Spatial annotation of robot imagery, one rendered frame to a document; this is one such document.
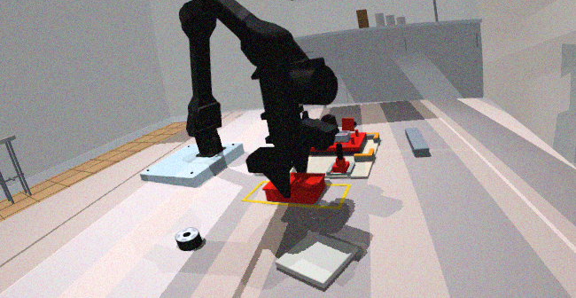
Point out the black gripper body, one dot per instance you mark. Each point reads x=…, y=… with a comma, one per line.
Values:
x=275, y=160

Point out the small black toy tyre with white hub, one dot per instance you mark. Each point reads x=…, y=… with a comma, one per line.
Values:
x=188, y=239

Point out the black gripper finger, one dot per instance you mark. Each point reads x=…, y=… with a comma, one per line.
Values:
x=300, y=155
x=282, y=182

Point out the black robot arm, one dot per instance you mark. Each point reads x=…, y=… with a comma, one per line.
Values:
x=286, y=74

